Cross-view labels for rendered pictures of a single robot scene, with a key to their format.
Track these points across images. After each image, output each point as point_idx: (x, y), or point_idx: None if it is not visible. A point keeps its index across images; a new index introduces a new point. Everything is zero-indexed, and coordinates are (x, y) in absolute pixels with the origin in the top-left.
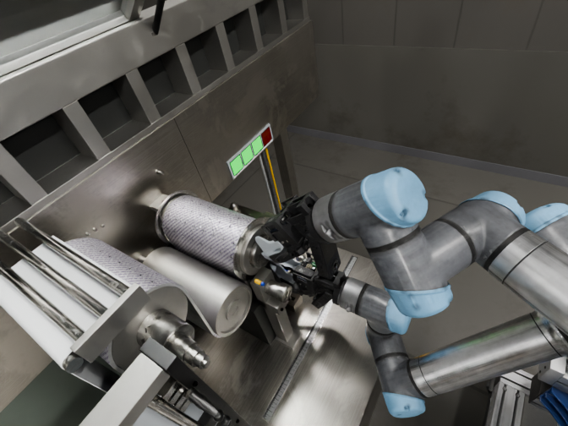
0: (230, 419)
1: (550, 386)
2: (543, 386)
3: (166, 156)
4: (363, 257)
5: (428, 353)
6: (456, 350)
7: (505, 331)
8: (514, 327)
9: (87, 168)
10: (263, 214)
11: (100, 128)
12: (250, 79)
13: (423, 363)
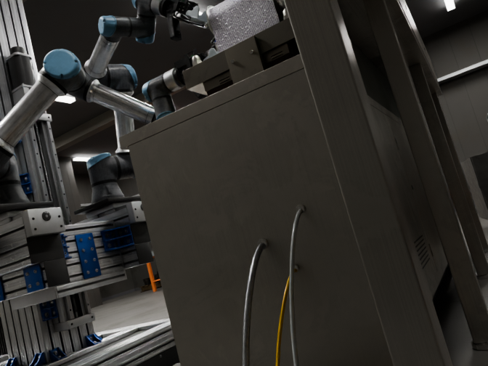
0: (211, 46)
1: (59, 235)
2: (59, 251)
3: None
4: (160, 118)
5: (146, 104)
6: (133, 98)
7: (112, 88)
8: (108, 87)
9: None
10: (255, 35)
11: None
12: None
13: (150, 105)
